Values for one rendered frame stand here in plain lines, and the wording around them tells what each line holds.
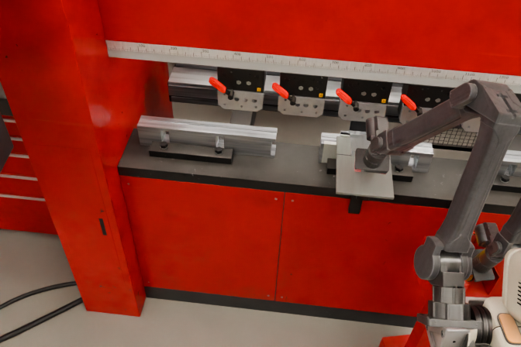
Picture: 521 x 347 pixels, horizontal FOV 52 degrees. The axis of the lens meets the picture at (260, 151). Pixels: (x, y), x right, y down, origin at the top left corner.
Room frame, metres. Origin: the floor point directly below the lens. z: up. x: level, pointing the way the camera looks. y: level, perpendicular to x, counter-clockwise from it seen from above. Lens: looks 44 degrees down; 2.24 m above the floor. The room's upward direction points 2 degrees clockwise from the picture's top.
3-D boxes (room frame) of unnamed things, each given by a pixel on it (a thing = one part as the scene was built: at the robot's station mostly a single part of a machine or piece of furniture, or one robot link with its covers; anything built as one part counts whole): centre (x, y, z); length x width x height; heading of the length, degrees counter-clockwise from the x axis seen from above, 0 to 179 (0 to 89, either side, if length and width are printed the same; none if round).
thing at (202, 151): (1.39, 0.25, 0.89); 0.30 x 0.05 x 0.03; 86
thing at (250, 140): (1.44, 0.19, 0.92); 0.50 x 0.06 x 0.10; 86
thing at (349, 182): (1.25, -0.34, 1.00); 0.26 x 0.18 x 0.01; 176
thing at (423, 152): (1.39, -0.41, 0.92); 0.39 x 0.06 x 0.10; 86
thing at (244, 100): (1.43, 0.07, 1.18); 0.15 x 0.09 x 0.17; 86
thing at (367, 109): (1.40, -0.33, 1.18); 0.15 x 0.09 x 0.17; 86
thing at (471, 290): (1.03, -0.66, 0.75); 0.20 x 0.16 x 0.18; 99
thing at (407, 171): (1.34, -0.39, 0.89); 0.30 x 0.05 x 0.03; 86
